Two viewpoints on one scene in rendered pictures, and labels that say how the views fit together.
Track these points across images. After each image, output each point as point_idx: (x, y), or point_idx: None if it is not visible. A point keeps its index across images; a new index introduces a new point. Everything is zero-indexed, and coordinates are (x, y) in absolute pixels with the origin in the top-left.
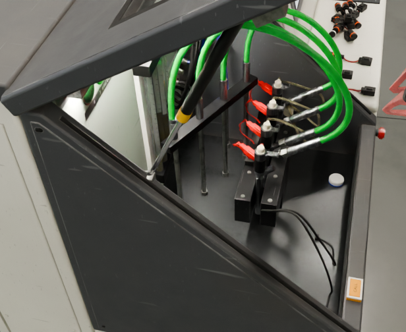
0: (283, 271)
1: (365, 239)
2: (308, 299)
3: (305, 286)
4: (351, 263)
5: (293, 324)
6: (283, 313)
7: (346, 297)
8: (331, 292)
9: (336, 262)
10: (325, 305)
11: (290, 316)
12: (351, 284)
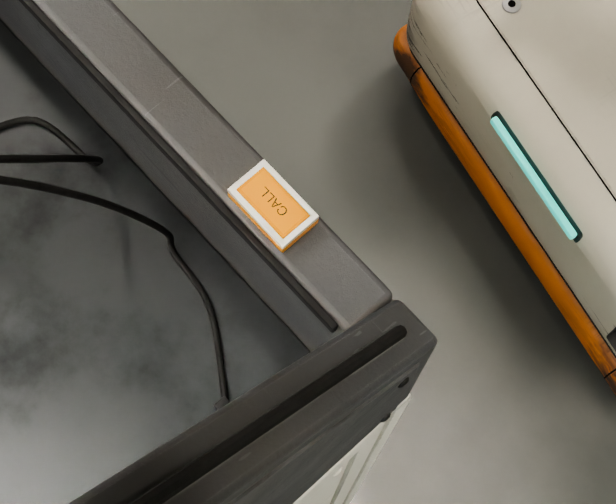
0: (7, 310)
1: (142, 41)
2: (287, 402)
3: (99, 290)
4: (185, 141)
5: (282, 480)
6: (253, 498)
7: (278, 247)
8: (170, 240)
9: (92, 150)
10: (194, 284)
11: (273, 481)
12: (256, 202)
